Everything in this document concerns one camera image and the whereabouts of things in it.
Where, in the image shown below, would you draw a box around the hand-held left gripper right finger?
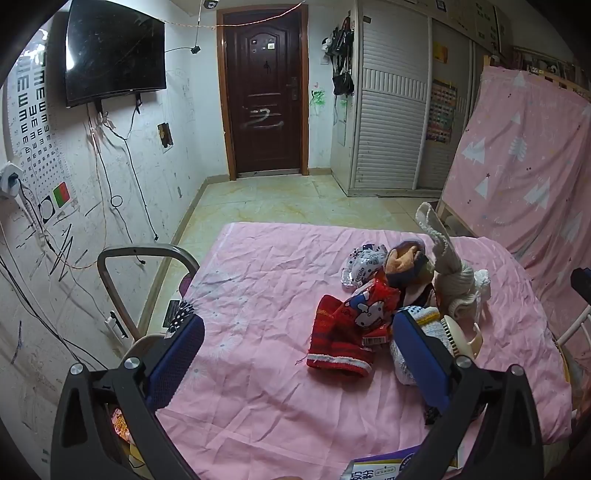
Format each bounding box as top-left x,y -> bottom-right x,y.
392,308 -> 546,480

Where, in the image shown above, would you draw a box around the white louvered wardrobe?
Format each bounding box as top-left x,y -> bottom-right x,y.
348,0 -> 481,197

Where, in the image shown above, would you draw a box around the colourful grid wall poster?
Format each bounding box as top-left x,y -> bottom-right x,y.
427,79 -> 458,144

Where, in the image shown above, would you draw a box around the red knit hat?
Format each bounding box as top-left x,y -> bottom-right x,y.
306,294 -> 377,378

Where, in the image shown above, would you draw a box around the grey metal chair frame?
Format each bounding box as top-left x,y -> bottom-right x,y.
97,246 -> 200,342

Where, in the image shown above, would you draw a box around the white wall power socket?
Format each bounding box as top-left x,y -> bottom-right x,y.
0,161 -> 24,199

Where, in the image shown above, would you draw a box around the beige trash bin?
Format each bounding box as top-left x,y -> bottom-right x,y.
104,333 -> 169,480

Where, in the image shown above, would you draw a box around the eye chart wall poster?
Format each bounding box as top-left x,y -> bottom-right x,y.
7,60 -> 75,222

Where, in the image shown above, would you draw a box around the black white-dotted round item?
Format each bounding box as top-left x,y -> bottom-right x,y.
166,300 -> 197,333

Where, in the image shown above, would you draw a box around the orange string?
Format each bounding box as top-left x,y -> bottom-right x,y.
164,2 -> 305,28

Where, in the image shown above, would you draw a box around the small white sock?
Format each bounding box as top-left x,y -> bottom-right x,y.
471,268 -> 492,301

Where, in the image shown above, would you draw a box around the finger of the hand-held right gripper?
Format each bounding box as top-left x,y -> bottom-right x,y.
571,267 -> 591,303

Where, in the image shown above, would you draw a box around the white metal chair frame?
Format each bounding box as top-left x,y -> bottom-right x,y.
551,295 -> 591,352

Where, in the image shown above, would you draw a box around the silver foil packet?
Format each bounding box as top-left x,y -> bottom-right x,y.
342,244 -> 387,289

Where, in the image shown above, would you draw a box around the pink tree-print cloth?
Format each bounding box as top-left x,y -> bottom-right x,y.
441,65 -> 591,352

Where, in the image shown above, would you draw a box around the hanging black bags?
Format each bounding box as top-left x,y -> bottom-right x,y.
323,16 -> 356,97

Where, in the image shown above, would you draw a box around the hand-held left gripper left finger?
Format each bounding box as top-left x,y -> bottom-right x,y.
50,314 -> 206,480

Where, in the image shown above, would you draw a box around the black wall television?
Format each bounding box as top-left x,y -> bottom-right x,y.
65,0 -> 167,108

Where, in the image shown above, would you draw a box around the red cartoon snack packet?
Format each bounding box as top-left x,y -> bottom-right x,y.
353,274 -> 402,347

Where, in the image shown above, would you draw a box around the dark plush toy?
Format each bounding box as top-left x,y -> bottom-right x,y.
385,239 -> 435,296

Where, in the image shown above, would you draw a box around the dark brown wooden door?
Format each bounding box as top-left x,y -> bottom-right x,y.
217,2 -> 310,182

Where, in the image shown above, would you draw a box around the white knit cloth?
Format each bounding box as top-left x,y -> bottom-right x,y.
390,305 -> 458,386

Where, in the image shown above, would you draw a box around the pink bed sheet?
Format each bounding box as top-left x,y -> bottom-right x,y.
154,222 -> 573,480

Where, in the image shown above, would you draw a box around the cream knit sock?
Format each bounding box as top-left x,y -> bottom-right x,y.
416,202 -> 485,319

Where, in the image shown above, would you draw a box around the white cable bundle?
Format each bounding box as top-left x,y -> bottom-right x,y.
90,111 -> 114,139

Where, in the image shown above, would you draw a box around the cream handheld fan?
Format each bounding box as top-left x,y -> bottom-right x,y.
441,316 -> 484,360

